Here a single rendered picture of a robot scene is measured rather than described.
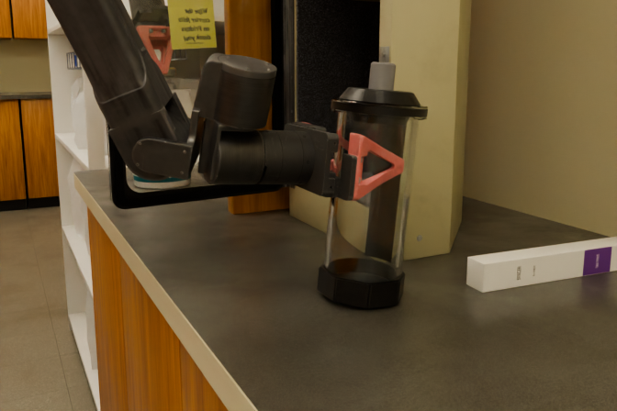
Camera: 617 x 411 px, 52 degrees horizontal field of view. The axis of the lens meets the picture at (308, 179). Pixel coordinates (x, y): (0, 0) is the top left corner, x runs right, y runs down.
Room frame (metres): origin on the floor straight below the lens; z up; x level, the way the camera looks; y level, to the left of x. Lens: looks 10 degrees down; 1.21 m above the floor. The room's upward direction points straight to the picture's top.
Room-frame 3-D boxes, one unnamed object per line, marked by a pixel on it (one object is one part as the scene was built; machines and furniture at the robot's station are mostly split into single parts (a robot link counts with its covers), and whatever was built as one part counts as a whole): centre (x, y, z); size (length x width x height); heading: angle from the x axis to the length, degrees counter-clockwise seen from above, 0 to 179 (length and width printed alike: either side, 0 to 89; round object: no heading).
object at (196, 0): (1.02, 0.17, 1.19); 0.30 x 0.01 x 0.40; 122
